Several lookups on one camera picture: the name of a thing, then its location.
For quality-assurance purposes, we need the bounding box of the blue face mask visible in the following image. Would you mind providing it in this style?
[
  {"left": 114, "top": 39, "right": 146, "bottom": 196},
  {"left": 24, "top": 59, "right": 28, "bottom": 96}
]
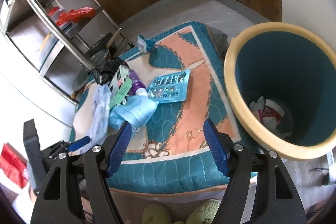
[{"left": 108, "top": 96, "right": 158, "bottom": 130}]

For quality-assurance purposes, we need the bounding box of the white blue wet wipes pack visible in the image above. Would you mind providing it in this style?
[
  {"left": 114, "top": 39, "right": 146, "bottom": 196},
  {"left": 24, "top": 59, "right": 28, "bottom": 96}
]
[{"left": 73, "top": 83, "right": 111, "bottom": 152}]

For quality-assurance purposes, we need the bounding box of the red white paper cup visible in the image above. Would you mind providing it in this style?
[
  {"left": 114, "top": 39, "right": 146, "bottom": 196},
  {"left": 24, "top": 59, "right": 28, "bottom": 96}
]
[{"left": 259, "top": 99, "right": 285, "bottom": 123}]

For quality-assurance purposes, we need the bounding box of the black plastic bag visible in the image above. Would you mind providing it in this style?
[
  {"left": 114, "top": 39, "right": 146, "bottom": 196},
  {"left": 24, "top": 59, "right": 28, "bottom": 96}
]
[{"left": 92, "top": 57, "right": 129, "bottom": 85}]

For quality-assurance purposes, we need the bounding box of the teal and yellow trash bin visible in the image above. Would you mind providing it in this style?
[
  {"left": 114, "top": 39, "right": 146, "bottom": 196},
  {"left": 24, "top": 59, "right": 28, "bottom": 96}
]
[{"left": 224, "top": 22, "right": 335, "bottom": 161}]

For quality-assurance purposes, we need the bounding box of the teal and orange quilted cushion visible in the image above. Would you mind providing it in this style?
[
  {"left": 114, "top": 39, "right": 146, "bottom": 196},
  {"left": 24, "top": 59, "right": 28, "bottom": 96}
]
[{"left": 107, "top": 22, "right": 259, "bottom": 196}]

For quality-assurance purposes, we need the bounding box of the white crumpled tissue in bin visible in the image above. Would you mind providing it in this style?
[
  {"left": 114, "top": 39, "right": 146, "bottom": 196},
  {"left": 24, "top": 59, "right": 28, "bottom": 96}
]
[{"left": 249, "top": 96, "right": 285, "bottom": 136}]

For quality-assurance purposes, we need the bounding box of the green slipper right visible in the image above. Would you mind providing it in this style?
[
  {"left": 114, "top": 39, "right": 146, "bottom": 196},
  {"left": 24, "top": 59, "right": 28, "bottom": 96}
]
[{"left": 186, "top": 200, "right": 221, "bottom": 224}]

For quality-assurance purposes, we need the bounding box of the green slipper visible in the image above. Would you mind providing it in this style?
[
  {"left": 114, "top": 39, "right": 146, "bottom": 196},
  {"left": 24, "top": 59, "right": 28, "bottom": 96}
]
[
  {"left": 186, "top": 200, "right": 221, "bottom": 224},
  {"left": 142, "top": 204, "right": 172, "bottom": 224}
]

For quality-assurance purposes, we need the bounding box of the green white paper package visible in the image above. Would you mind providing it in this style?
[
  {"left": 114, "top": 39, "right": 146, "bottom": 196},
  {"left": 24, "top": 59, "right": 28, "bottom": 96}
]
[{"left": 109, "top": 65, "right": 132, "bottom": 110}]

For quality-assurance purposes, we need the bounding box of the purple spray bottle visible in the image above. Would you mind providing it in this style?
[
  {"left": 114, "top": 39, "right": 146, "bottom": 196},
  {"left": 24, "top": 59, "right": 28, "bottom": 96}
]
[{"left": 128, "top": 69, "right": 148, "bottom": 97}]

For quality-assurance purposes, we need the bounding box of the green slipper left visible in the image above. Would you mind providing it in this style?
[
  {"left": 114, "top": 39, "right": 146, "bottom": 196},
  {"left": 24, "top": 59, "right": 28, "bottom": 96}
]
[{"left": 142, "top": 204, "right": 172, "bottom": 224}]

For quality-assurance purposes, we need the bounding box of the blue blister pack tray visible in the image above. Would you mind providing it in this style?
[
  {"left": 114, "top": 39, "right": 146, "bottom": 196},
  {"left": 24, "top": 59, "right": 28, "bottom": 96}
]
[{"left": 147, "top": 69, "right": 191, "bottom": 103}]

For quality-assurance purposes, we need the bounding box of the black pan on shelf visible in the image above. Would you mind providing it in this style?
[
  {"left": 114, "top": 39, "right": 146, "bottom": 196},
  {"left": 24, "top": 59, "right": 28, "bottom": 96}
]
[{"left": 72, "top": 28, "right": 121, "bottom": 92}]

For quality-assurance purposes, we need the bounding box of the small teal white wrapper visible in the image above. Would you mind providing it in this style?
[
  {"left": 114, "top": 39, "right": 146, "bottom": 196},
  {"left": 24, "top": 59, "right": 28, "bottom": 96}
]
[{"left": 137, "top": 35, "right": 155, "bottom": 53}]

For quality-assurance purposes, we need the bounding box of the red plastic bag on shelf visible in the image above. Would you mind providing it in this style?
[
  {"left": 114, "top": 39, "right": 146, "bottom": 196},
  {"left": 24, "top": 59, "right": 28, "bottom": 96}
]
[{"left": 56, "top": 7, "right": 96, "bottom": 26}]

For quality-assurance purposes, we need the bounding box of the stainless steel shelf rack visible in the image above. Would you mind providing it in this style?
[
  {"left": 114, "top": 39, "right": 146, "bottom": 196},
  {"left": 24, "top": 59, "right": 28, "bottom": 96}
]
[{"left": 1, "top": 0, "right": 133, "bottom": 104}]

